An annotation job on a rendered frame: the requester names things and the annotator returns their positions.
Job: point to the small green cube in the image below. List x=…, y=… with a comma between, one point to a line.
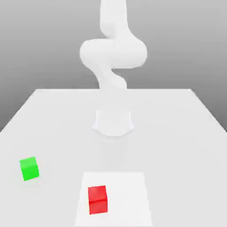
x=29, y=168

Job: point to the small red cube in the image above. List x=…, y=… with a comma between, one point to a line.
x=97, y=200

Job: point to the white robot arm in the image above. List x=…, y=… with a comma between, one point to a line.
x=113, y=53

